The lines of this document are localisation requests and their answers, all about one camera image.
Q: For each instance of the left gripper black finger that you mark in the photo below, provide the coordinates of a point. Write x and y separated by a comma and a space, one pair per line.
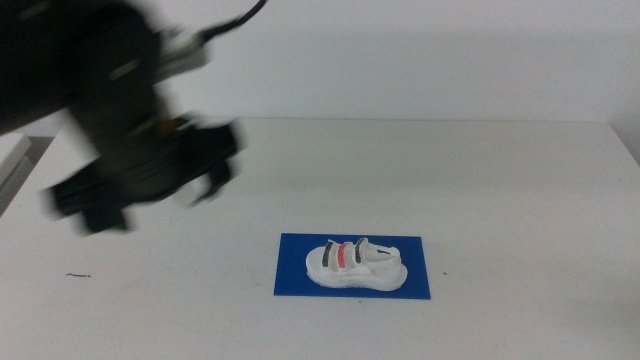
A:
217, 180
105, 220

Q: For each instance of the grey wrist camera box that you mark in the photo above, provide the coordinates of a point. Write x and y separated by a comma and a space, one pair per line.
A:
182, 55

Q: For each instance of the blue rectangular mat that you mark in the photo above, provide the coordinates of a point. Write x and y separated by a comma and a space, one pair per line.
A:
292, 280

